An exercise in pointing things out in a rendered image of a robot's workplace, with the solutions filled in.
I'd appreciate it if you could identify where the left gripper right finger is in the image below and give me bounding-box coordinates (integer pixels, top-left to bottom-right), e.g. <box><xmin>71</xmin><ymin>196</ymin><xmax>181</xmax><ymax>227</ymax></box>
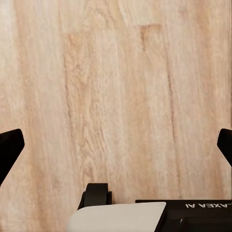
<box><xmin>217</xmin><ymin>128</ymin><xmax>232</xmax><ymax>166</ymax></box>

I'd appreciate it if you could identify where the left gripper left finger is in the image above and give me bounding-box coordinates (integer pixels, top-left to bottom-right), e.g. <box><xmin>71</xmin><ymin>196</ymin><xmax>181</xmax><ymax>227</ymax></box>
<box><xmin>0</xmin><ymin>129</ymin><xmax>25</xmax><ymax>186</ymax></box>

